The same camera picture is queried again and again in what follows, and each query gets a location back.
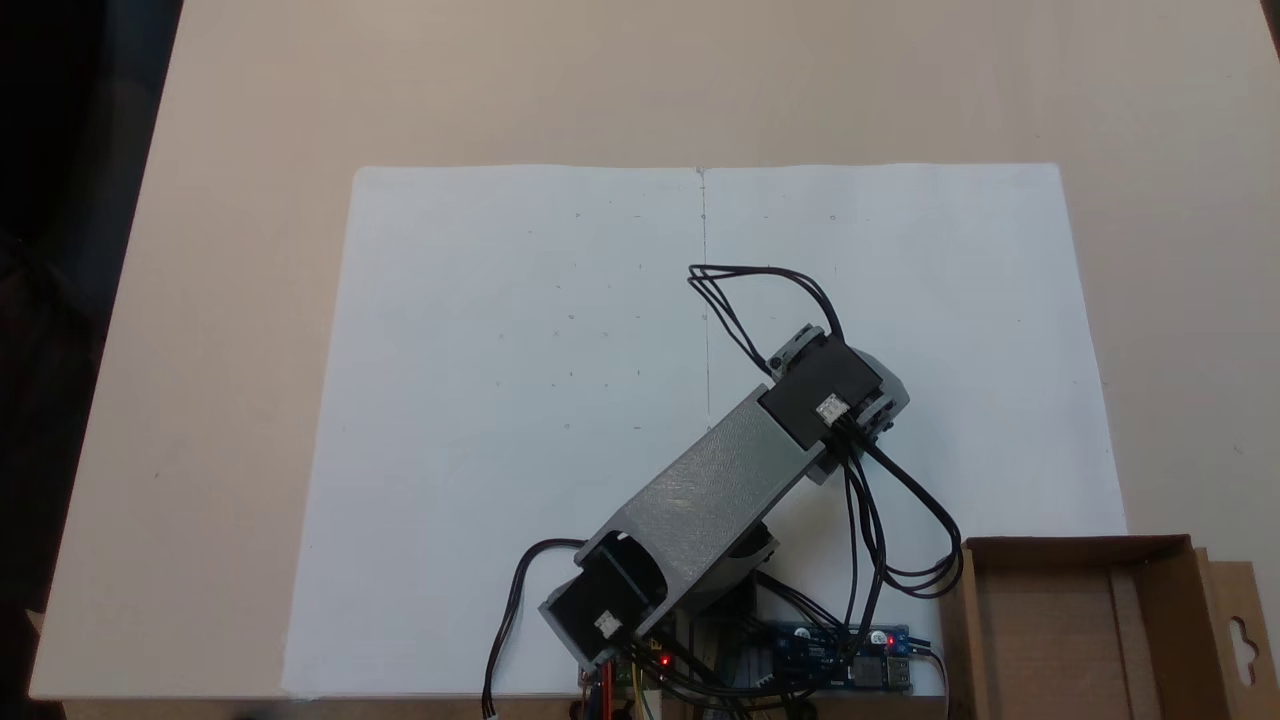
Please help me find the white paper sheet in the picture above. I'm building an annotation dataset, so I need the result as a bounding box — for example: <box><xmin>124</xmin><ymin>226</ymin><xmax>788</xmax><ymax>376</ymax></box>
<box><xmin>282</xmin><ymin>162</ymin><xmax>1131</xmax><ymax>701</ymax></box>

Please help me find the blue circuit board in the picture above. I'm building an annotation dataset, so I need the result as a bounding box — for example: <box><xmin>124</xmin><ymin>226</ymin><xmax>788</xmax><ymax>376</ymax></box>
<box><xmin>762</xmin><ymin>620</ymin><xmax>917</xmax><ymax>694</ymax></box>

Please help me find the brown cardboard box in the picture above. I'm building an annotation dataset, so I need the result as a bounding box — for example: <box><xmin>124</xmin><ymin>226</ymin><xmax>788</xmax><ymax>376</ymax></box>
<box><xmin>935</xmin><ymin>535</ymin><xmax>1263</xmax><ymax>720</ymax></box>

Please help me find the long black table cable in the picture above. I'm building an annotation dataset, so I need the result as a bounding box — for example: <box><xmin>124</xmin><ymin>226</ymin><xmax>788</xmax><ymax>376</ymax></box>
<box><xmin>482</xmin><ymin>537</ymin><xmax>593</xmax><ymax>720</ymax></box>

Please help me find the circuit board with jumper wires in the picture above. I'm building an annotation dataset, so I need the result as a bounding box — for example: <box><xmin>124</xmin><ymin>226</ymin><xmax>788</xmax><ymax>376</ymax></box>
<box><xmin>578</xmin><ymin>640</ymin><xmax>683</xmax><ymax>701</ymax></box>

